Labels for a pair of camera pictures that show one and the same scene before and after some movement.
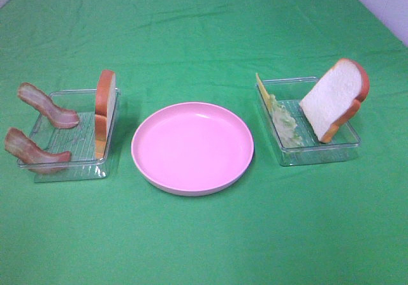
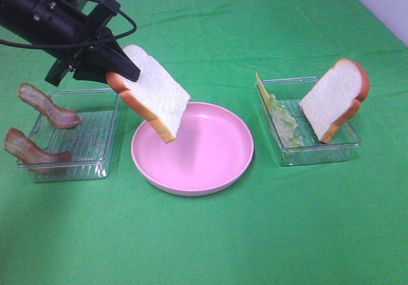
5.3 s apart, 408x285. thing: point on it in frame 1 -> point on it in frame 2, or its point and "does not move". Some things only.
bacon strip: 20,145 does not move
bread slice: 104,109 -> 155,94
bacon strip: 59,117 does not move
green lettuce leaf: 285,125 does not move
